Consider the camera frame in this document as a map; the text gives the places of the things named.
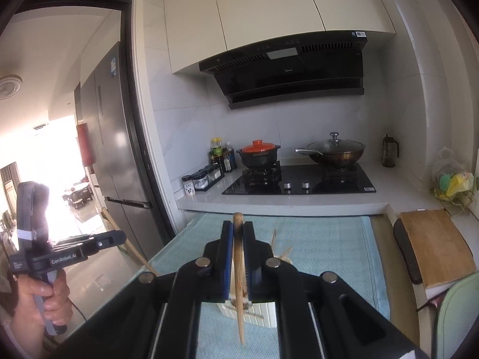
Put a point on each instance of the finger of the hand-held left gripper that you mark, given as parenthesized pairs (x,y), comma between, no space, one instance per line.
(104,239)

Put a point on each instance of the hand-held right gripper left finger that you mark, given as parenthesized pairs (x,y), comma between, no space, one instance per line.
(228,265)

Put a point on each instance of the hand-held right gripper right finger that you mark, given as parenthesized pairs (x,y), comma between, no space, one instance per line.
(252,280)

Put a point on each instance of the cream ribbed utensil holder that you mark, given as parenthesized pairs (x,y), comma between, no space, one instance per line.
(262,311)

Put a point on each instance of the long wooden chopstick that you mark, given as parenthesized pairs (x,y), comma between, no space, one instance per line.
(240,321)

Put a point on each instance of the group of wooden chopsticks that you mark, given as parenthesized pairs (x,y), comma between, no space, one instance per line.
(286,253)

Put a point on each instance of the person's left forearm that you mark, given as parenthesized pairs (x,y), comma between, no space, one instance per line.
(20,338)

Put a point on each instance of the person's left hand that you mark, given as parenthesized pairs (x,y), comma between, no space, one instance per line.
(58,299)

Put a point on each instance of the wooden dining furniture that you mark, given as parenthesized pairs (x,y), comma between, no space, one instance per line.
(78,194)

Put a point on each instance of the teal woven mat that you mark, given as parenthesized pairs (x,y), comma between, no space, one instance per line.
(329,239)

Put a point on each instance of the white-label spice jar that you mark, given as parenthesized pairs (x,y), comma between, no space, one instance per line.
(188,187)

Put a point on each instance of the black-lid spice jar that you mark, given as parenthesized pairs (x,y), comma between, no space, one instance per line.
(200,181)
(216,172)
(208,175)

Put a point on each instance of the red hanging item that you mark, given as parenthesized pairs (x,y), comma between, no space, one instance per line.
(85,144)

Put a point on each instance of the grey steel refrigerator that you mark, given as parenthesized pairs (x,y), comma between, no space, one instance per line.
(116,138)

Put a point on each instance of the dark sauce bottle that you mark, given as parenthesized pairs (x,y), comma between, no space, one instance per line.
(229,159)

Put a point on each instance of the yellow-capped oil bottle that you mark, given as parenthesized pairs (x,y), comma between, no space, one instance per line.
(216,153)

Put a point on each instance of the black pot with red lid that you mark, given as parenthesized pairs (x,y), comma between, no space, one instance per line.
(258,153)

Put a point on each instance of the black gas stove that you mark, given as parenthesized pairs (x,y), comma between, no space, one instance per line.
(336,183)

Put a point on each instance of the round ceiling fixture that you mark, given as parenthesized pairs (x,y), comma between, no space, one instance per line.
(9,86)

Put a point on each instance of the black wok with glass lid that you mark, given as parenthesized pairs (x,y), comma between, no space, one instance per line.
(336,153)

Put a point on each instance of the black tray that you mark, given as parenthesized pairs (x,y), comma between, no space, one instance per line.
(406,250)

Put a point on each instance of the wooden cutting board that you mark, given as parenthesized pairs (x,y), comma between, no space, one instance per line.
(434,246)

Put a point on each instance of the dark glass pitcher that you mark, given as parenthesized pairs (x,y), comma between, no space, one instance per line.
(390,151)

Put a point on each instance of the black range hood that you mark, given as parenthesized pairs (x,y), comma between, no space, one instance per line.
(284,78)

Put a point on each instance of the green cutting board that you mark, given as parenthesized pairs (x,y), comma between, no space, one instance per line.
(458,321)

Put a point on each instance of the clear plastic bag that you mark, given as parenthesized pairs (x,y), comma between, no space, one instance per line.
(454,183)

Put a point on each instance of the cream upper cabinets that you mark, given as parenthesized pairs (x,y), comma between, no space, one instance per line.
(269,7)

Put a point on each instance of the black door frame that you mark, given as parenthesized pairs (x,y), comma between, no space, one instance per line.
(138,119)

